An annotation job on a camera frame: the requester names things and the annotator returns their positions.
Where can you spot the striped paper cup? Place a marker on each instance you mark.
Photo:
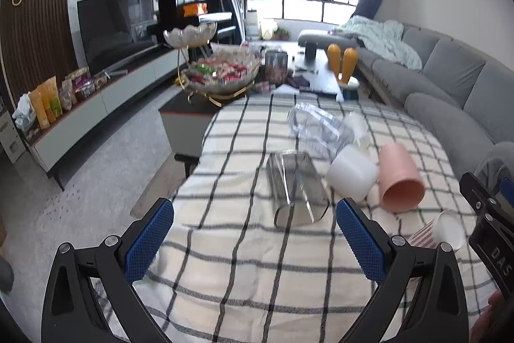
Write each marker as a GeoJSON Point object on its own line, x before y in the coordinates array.
{"type": "Point", "coordinates": [439, 232]}

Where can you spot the pink plastic cup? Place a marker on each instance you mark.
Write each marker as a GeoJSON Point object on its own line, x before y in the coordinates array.
{"type": "Point", "coordinates": [399, 182]}

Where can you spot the grey sofa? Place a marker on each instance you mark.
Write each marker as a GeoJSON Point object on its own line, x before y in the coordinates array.
{"type": "Point", "coordinates": [441, 73]}

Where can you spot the checkered white blanket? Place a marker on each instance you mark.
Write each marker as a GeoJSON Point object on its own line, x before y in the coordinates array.
{"type": "Point", "coordinates": [249, 278]}

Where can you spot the white crumpled bag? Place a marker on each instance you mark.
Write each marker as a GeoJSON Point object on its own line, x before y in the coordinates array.
{"type": "Point", "coordinates": [22, 113]}

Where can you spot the row of snack packets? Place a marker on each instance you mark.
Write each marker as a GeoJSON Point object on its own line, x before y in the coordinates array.
{"type": "Point", "coordinates": [47, 102]}

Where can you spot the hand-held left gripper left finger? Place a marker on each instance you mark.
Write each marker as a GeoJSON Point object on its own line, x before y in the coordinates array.
{"type": "Point", "coordinates": [147, 244]}

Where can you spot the black television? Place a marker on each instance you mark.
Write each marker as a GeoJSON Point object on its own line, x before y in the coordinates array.
{"type": "Point", "coordinates": [112, 29]}

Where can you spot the person's right hand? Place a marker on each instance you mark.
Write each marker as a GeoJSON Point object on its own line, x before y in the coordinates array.
{"type": "Point", "coordinates": [490, 317]}

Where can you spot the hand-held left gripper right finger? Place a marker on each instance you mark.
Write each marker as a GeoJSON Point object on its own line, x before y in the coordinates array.
{"type": "Point", "coordinates": [360, 244]}

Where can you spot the yellow green snack bag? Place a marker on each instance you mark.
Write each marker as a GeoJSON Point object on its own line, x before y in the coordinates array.
{"type": "Point", "coordinates": [54, 106]}

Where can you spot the white television cabinet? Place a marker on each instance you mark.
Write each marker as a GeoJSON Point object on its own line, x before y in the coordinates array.
{"type": "Point", "coordinates": [120, 94]}

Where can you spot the light green blanket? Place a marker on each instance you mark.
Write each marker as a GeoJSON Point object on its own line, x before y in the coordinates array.
{"type": "Point", "coordinates": [381, 37]}

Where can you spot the white plastic cup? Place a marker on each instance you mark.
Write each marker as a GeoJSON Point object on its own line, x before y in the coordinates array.
{"type": "Point", "coordinates": [350, 176]}

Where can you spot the green potted plant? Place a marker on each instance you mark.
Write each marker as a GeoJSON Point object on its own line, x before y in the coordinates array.
{"type": "Point", "coordinates": [281, 32]}

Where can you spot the small glass bowl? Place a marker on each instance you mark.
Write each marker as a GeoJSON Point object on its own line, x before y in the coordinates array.
{"type": "Point", "coordinates": [190, 34]}

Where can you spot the clear ribbed plastic cup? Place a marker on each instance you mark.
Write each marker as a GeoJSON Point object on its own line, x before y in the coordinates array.
{"type": "Point", "coordinates": [317, 126]}

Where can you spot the dark coffee table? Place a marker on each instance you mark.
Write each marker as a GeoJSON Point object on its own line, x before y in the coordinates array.
{"type": "Point", "coordinates": [188, 122]}

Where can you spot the large glass snack bowl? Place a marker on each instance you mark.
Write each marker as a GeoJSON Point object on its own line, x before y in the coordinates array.
{"type": "Point", "coordinates": [221, 73]}

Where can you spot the black piano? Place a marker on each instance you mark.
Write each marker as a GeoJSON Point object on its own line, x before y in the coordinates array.
{"type": "Point", "coordinates": [192, 15]}

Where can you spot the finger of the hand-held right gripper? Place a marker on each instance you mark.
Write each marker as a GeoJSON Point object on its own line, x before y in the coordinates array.
{"type": "Point", "coordinates": [480, 193]}

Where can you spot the glass snack jar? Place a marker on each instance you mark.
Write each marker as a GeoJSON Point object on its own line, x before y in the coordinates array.
{"type": "Point", "coordinates": [275, 65]}

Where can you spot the grey desk lamp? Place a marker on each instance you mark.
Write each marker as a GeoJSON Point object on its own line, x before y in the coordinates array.
{"type": "Point", "coordinates": [317, 39]}

